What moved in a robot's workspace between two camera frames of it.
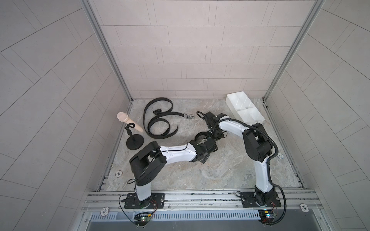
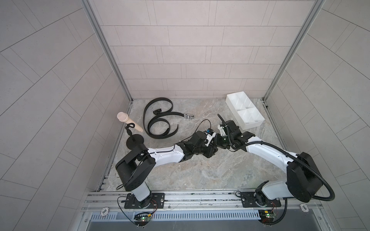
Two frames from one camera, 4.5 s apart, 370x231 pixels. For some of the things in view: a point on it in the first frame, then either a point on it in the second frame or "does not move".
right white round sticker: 304,207 does not move
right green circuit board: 266,216 does not move
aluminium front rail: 298,201 does not move
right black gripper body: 216,134 → 224,141
